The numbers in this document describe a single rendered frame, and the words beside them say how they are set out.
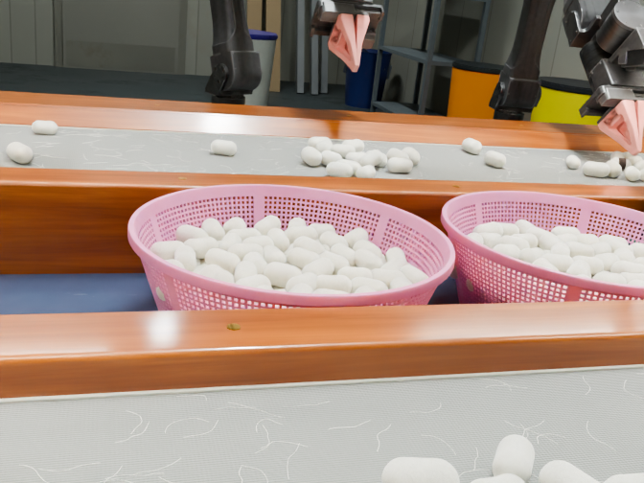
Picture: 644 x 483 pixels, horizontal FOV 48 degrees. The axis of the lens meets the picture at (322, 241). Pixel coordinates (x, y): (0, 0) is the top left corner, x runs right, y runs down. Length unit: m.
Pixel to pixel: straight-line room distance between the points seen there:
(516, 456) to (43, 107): 0.85
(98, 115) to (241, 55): 0.37
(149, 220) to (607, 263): 0.43
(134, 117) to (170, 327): 0.67
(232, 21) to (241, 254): 0.79
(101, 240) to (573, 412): 0.46
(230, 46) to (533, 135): 0.55
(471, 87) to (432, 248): 3.74
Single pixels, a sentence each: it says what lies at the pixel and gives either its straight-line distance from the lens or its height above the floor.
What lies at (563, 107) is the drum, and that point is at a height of 0.53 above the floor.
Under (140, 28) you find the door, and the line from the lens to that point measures 7.01.
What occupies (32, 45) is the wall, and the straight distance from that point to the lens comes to 7.08.
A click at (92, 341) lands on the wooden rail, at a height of 0.77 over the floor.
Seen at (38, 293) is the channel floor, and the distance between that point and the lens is 0.71.
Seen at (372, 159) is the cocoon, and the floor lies 0.76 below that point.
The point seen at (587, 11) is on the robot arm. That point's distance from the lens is 1.31.
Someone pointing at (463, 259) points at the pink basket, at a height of 0.74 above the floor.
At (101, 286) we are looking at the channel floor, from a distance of 0.72.
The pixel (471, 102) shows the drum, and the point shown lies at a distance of 4.38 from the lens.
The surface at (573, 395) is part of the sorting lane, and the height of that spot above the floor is 0.74.
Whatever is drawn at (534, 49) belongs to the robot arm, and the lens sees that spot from 1.55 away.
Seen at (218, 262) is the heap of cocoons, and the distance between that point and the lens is 0.61.
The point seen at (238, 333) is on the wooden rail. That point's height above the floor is 0.77.
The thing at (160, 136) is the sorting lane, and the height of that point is 0.74.
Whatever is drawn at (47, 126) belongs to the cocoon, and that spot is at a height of 0.75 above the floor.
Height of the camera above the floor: 0.97
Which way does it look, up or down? 20 degrees down
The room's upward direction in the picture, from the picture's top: 6 degrees clockwise
